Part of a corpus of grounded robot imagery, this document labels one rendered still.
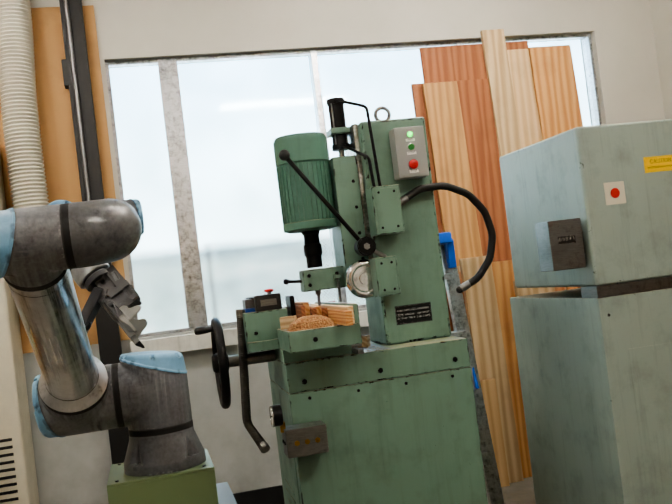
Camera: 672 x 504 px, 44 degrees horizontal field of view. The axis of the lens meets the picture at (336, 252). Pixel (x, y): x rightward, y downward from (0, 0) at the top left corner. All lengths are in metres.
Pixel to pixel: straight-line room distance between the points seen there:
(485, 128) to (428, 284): 1.68
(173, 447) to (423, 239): 1.14
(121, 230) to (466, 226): 2.75
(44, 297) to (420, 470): 1.42
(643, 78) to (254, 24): 2.09
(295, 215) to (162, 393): 0.91
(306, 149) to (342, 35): 1.64
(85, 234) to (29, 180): 2.34
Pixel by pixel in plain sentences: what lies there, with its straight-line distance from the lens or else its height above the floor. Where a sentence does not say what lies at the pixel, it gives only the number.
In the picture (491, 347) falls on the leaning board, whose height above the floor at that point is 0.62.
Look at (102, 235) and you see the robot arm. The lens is 1.51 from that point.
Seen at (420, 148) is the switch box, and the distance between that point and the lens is 2.69.
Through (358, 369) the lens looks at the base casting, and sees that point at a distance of 2.55.
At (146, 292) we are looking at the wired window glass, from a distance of 4.02.
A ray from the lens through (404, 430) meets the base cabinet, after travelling 2.61.
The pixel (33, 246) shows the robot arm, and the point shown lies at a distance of 1.50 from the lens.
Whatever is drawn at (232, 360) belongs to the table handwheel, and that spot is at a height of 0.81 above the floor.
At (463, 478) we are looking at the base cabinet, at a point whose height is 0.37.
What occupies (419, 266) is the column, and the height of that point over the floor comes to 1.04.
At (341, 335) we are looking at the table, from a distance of 2.40.
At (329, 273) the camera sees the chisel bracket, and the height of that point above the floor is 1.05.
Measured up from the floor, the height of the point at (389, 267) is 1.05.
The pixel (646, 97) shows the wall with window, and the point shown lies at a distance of 4.84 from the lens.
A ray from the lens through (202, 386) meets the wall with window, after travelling 3.98.
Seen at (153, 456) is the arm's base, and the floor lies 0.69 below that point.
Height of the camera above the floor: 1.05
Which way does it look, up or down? 1 degrees up
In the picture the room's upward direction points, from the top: 7 degrees counter-clockwise
